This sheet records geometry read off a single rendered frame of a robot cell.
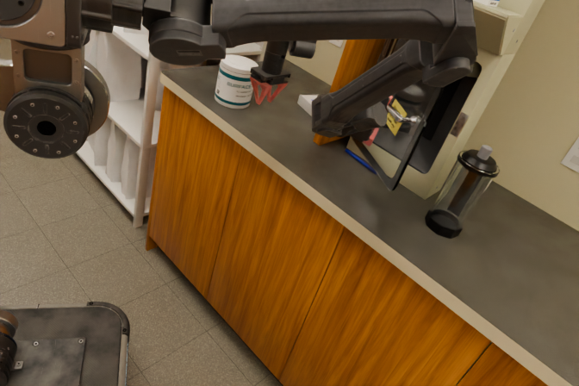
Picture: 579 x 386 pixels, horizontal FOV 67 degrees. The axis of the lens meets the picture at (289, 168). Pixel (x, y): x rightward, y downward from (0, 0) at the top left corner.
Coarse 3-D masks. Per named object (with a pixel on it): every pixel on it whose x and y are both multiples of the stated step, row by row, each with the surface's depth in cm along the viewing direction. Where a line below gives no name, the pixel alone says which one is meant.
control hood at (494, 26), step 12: (480, 12) 101; (492, 12) 98; (504, 12) 99; (480, 24) 104; (492, 24) 101; (504, 24) 98; (516, 24) 104; (480, 36) 107; (492, 36) 104; (504, 36) 102; (492, 48) 108; (504, 48) 107
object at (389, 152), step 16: (400, 96) 121; (416, 96) 114; (432, 96) 108; (416, 112) 114; (432, 112) 109; (384, 128) 127; (400, 128) 120; (416, 128) 113; (384, 144) 126; (400, 144) 119; (416, 144) 114; (368, 160) 134; (384, 160) 126; (400, 160) 119; (384, 176) 125; (400, 176) 119
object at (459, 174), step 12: (456, 168) 114; (456, 180) 113; (468, 180) 111; (480, 180) 110; (444, 192) 117; (456, 192) 114; (468, 192) 112; (480, 192) 113; (444, 204) 117; (456, 204) 115; (468, 204) 114; (432, 216) 121; (444, 216) 118; (456, 216) 116; (456, 228) 119
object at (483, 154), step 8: (464, 152) 114; (472, 152) 113; (480, 152) 111; (488, 152) 109; (472, 160) 110; (480, 160) 109; (488, 160) 111; (480, 168) 109; (488, 168) 109; (496, 168) 111
